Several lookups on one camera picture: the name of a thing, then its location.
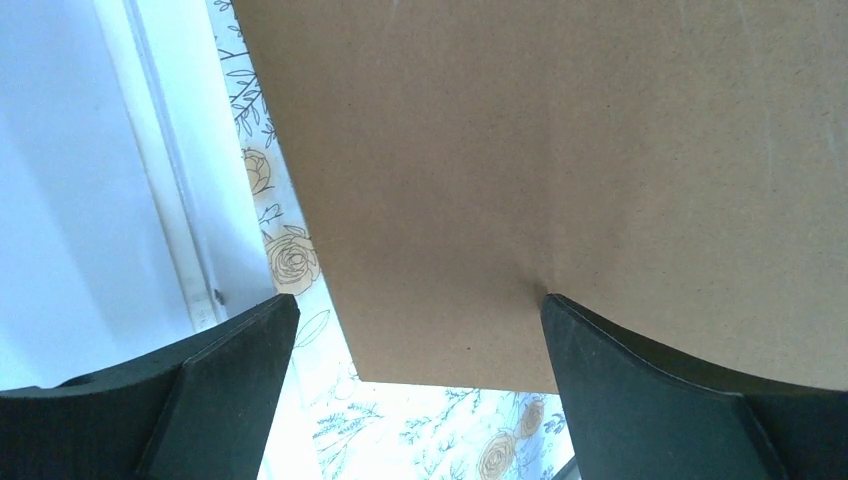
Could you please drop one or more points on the borderless landscape photo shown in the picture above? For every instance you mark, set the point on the borderless landscape photo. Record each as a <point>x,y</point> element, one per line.
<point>87,280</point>

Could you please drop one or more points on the floral tablecloth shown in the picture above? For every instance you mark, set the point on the floral tablecloth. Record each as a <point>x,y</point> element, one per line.
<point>344,428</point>

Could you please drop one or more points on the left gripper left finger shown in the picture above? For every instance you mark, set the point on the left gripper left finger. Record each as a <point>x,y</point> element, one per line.
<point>200,408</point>

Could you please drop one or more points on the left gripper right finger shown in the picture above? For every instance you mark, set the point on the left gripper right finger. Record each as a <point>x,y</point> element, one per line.
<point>638,409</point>

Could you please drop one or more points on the brown cardboard backing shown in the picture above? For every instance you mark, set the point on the brown cardboard backing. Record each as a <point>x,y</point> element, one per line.
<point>679,167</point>

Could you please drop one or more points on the white picture frame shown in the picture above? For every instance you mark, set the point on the white picture frame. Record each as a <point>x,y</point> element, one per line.
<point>167,66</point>

